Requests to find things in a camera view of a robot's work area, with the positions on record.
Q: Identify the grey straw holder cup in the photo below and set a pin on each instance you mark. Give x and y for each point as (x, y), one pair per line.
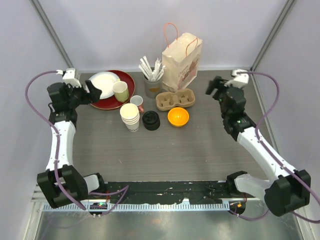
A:
(152, 88)

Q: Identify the green cup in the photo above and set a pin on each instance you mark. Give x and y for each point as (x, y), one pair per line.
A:
(121, 91)

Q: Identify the stack of white paper cups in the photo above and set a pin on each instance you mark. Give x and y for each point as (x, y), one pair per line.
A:
(130, 115)

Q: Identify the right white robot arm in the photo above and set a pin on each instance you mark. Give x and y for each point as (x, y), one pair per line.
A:
(285, 189)

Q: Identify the cardboard cup carrier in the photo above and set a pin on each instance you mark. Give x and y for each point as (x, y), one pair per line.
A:
(183, 98)

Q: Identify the pink mug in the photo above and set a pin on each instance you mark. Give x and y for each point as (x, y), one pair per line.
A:
(139, 102)

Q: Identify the stack of black lids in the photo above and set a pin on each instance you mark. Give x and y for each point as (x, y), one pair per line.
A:
(151, 120)

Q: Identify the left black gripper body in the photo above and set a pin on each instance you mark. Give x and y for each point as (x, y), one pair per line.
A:
(77, 95)

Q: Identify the white paper plate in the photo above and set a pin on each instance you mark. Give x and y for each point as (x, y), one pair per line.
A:
(104, 81)

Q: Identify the red round tray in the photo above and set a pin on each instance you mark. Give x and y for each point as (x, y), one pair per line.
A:
(112, 103)

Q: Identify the wrapped white straws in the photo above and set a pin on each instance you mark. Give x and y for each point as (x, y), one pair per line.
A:
(151, 74)

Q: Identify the paper takeout bag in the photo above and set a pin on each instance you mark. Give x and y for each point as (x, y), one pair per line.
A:
(181, 60)

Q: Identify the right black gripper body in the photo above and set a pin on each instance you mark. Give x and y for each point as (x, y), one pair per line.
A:
(222, 91)

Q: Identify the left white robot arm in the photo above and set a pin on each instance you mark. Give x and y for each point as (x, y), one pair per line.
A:
(61, 183)

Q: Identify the orange bowl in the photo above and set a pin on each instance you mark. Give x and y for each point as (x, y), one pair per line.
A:
(178, 117)

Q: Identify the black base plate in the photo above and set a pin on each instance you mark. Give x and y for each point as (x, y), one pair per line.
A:
(173, 192)

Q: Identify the aluminium front rail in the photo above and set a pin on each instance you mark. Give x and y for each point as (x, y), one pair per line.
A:
(185, 205)

